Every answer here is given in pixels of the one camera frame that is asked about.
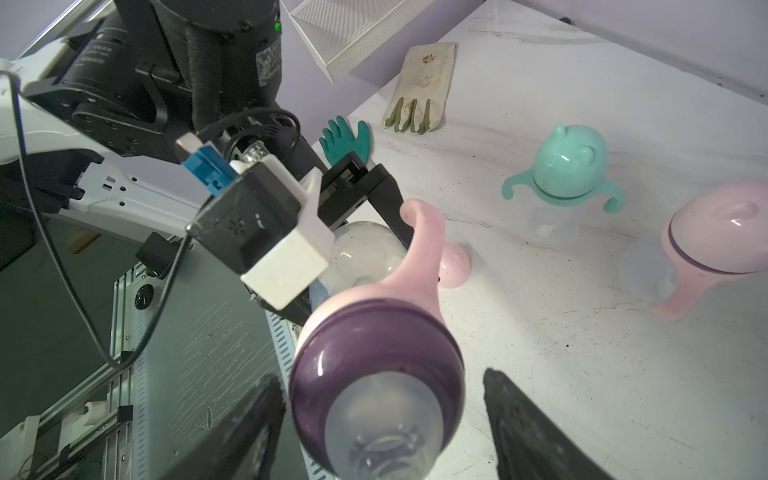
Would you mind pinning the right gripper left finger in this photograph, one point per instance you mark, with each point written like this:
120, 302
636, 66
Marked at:
243, 445

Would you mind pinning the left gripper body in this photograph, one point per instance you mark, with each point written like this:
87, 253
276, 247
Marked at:
345, 188

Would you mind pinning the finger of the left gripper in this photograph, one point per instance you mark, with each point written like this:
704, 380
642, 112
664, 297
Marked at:
386, 199

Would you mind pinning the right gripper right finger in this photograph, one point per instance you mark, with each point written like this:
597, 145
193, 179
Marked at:
528, 444

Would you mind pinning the purple nipple collar front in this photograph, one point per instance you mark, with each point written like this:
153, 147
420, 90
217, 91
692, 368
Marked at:
377, 391

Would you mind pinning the purple nipple collar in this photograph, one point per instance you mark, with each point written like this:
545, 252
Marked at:
377, 391
723, 241

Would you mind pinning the clear baby bottle front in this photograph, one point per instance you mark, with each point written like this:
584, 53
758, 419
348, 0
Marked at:
549, 221

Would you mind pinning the teal bottle cap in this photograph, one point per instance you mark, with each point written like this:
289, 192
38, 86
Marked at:
571, 162

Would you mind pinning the purple nipple collar back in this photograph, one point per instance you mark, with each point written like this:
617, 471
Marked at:
723, 241

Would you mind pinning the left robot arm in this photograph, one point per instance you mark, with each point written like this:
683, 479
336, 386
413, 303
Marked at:
188, 83

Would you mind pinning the green rubber glove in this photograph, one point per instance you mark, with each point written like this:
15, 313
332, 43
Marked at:
338, 140

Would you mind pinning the beige glove on table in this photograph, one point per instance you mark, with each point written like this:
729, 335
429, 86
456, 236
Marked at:
418, 102

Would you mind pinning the white mesh lower shelf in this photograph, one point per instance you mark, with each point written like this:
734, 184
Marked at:
340, 34

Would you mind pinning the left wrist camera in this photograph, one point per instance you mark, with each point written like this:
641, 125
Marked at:
261, 222

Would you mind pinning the aluminium front rail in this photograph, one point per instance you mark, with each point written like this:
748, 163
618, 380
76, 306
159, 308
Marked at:
88, 433

